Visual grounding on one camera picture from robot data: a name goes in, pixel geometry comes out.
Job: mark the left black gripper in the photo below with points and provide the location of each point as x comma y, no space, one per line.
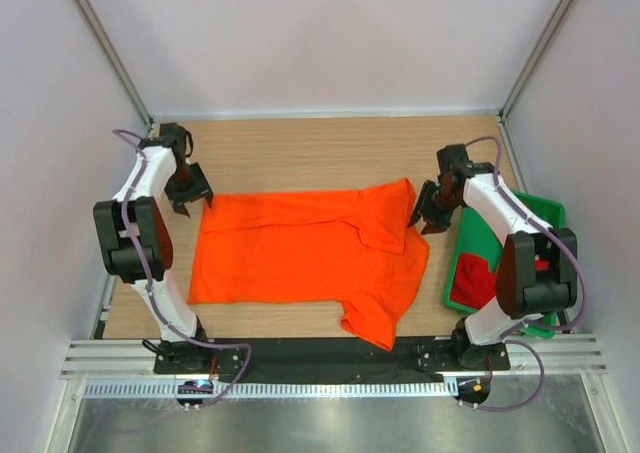
200,190

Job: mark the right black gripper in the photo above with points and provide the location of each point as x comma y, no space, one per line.
437,222

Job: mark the orange t shirt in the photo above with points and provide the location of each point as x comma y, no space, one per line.
353,247

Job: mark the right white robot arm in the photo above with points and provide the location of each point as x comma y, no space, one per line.
538,273

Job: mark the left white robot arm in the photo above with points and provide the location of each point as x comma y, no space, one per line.
136,247

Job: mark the green plastic bin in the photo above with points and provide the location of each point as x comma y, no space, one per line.
477,238

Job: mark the red t shirt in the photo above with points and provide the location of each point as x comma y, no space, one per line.
474,283

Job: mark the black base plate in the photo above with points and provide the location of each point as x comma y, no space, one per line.
327,360

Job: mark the white slotted cable duct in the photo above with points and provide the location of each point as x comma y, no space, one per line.
182,389

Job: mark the left aluminium frame post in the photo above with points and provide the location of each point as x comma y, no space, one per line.
113,59

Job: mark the aluminium frame post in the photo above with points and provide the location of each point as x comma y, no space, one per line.
113,59
554,23

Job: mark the right aluminium frame post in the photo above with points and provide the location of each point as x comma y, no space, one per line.
554,23

